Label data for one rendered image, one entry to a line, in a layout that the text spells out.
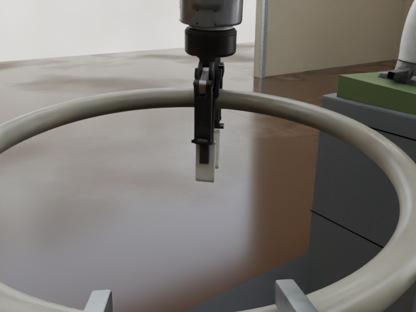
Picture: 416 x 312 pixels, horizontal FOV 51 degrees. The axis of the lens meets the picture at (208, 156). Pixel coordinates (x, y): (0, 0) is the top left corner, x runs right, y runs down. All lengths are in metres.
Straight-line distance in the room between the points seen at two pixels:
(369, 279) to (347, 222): 1.14
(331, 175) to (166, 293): 0.79
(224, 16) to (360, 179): 0.87
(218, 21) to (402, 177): 0.31
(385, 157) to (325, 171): 0.96
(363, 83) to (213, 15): 0.79
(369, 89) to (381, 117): 0.09
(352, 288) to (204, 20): 0.41
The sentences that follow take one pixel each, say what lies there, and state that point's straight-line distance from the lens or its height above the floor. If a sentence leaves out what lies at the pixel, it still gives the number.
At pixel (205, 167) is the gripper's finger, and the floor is 0.84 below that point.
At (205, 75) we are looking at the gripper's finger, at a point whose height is 0.99.
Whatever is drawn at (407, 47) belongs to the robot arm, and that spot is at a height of 0.95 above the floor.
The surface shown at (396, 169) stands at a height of 0.93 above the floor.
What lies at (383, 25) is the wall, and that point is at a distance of 8.11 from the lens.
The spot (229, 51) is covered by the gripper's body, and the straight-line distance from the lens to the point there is 0.63.
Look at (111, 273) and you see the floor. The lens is 1.94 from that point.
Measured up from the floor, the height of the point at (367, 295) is 0.92.
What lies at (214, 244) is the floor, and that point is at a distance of 2.08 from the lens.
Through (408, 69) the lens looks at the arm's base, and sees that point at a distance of 1.38.
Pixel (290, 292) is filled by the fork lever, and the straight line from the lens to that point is 0.26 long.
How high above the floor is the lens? 1.10
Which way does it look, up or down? 20 degrees down
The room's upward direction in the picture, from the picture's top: straight up
